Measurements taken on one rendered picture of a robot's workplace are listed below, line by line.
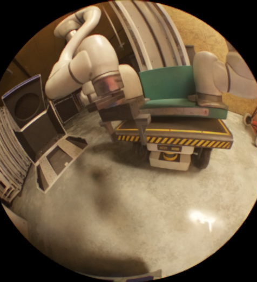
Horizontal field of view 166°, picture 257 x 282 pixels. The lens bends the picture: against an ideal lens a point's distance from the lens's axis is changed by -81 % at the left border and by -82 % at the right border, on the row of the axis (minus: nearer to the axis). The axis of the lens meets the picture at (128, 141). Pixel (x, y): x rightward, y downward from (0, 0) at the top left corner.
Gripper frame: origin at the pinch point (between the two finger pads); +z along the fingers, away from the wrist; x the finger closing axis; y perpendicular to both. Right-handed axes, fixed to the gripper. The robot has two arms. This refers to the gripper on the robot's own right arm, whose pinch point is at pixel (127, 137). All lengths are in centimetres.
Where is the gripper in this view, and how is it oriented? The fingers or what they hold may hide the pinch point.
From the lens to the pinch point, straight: 33.5
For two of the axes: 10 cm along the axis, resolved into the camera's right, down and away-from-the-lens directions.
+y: 4.5, -6.1, 6.5
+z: 2.8, 7.9, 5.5
